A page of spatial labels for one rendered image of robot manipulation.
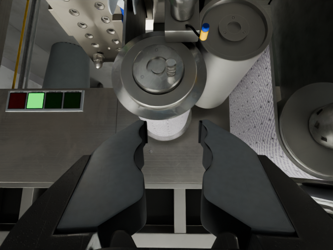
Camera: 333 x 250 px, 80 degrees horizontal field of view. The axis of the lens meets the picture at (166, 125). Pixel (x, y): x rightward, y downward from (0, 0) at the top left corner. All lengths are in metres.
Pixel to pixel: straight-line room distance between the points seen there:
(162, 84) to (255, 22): 0.19
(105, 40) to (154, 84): 0.39
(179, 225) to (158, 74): 0.46
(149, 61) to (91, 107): 0.41
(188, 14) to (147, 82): 0.11
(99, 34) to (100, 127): 0.27
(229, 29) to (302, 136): 0.20
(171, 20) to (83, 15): 0.32
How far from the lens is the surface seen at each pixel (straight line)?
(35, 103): 0.77
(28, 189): 0.76
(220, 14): 0.39
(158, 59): 0.31
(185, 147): 0.62
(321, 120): 0.34
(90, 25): 0.62
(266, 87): 0.37
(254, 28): 0.38
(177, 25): 0.32
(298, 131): 0.35
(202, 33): 0.27
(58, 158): 0.70
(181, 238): 0.65
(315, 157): 0.35
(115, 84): 0.32
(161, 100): 0.29
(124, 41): 0.37
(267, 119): 0.36
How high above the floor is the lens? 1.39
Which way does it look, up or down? 12 degrees down
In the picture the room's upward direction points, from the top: 180 degrees counter-clockwise
